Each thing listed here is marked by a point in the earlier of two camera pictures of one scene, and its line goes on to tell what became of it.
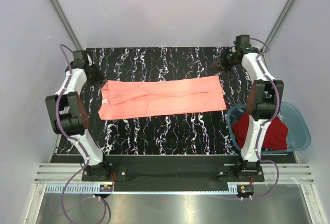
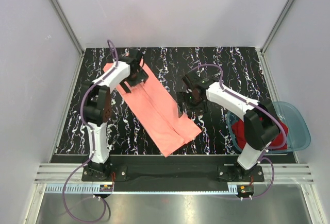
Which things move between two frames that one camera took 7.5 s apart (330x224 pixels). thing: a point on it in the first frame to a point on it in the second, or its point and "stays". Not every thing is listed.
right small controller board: x=245 y=190 stays
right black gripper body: x=228 y=59 to x=193 y=104
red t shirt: x=277 y=134 stays
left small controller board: x=106 y=188 stays
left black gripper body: x=97 y=75 to x=138 y=78
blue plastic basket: x=298 y=133 stays
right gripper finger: x=223 y=71 to x=180 y=111
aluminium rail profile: x=289 y=173 stays
